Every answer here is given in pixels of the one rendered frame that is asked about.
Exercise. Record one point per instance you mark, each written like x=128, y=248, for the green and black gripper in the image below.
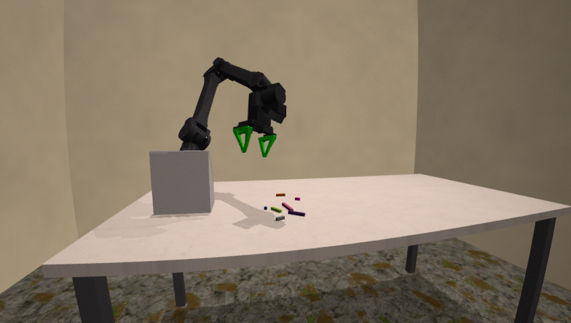
x=247, y=127

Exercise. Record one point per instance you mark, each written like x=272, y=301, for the pink rod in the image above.
x=287, y=207

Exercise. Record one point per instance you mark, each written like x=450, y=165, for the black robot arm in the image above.
x=267, y=100

